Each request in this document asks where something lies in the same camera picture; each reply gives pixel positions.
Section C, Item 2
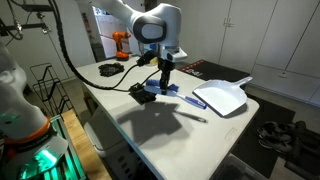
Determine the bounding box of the white dustpan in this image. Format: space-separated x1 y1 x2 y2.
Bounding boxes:
192 76 252 116

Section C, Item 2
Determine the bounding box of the orange cordless drill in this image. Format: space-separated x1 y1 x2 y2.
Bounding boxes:
112 31 131 61

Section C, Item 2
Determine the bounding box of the large black patterned glove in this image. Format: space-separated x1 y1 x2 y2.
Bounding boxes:
98 63 124 77

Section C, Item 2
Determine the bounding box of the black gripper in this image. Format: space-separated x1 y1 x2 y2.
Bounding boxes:
158 58 175 95

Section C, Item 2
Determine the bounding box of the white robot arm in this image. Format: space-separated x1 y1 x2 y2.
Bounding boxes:
0 0 187 166

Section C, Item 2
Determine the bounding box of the black cable bundle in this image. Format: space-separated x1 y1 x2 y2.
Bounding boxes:
48 0 161 93

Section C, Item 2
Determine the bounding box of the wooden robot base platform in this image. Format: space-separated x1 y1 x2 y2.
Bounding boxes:
61 110 112 180

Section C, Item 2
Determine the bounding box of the black wire rack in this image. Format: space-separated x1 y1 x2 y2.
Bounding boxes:
30 63 74 116

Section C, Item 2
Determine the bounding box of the pair of dark shoes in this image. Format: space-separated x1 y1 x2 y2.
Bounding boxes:
257 121 296 154

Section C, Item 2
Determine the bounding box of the blue white cleaning brush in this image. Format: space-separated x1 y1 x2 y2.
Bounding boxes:
144 79 207 109

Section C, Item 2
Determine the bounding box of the white wipes canister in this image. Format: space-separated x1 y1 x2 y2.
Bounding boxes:
149 57 158 66

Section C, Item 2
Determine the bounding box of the green lit aluminium frame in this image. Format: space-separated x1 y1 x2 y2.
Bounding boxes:
0 114 88 180

